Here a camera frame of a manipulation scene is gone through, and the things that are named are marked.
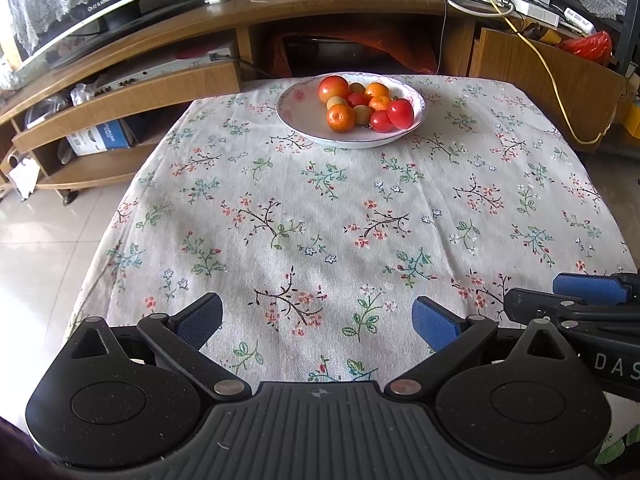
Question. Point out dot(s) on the red tomato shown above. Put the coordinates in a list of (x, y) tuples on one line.
[(400, 113), (381, 121), (357, 100)]

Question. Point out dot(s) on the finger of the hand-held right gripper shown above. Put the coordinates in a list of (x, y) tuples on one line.
[(530, 302), (587, 287)]

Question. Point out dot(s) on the blue and white box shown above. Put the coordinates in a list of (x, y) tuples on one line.
[(97, 137)]

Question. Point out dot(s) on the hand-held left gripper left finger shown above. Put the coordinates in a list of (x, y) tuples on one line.
[(202, 318)]

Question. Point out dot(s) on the white power strip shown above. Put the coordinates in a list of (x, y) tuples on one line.
[(537, 10)]

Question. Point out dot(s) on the floral tablecloth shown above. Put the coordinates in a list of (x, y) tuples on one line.
[(325, 220)]

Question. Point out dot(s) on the large red yellow apple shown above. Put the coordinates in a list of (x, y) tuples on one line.
[(333, 88)]

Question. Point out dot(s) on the silver media player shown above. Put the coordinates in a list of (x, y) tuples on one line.
[(160, 72)]

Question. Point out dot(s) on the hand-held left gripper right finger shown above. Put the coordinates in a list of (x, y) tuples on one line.
[(434, 323)]

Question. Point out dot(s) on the yellow container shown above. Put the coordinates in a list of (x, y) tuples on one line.
[(631, 124)]

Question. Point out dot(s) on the white floral porcelain bowl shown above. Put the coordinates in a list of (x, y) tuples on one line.
[(310, 120)]

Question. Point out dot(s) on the red plastic bag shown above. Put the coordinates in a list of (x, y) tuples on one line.
[(587, 47)]

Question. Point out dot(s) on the wooden TV stand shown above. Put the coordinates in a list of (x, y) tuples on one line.
[(165, 85)]

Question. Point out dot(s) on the large orange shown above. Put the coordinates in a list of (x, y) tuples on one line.
[(340, 118)]

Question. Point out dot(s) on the small mandarin orange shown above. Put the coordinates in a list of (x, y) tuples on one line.
[(377, 90), (379, 103)]

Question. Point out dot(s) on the small brown kiwi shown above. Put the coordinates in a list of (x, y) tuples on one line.
[(357, 88), (337, 102), (363, 115)]

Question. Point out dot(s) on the clear plastic bag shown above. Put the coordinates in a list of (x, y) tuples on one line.
[(81, 94)]

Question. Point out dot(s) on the white router box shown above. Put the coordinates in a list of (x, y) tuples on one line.
[(580, 20)]

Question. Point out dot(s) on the white paper sheet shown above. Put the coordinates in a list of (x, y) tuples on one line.
[(24, 177)]

